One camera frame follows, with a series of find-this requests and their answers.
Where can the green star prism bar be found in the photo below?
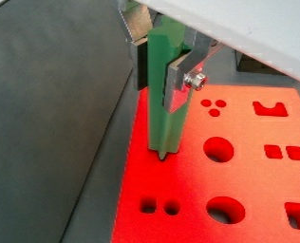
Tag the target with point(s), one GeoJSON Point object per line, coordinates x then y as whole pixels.
{"type": "Point", "coordinates": [164, 47]}

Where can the red shape sorting block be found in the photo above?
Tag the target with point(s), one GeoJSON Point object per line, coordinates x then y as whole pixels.
{"type": "Point", "coordinates": [229, 188]}

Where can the black curved fixture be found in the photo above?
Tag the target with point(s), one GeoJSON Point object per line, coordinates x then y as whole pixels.
{"type": "Point", "coordinates": [247, 64]}

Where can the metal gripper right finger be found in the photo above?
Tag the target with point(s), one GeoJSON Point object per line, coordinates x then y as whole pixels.
{"type": "Point", "coordinates": [183, 73]}

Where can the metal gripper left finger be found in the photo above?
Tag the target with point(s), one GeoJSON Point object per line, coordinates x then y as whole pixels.
{"type": "Point", "coordinates": [136, 23]}

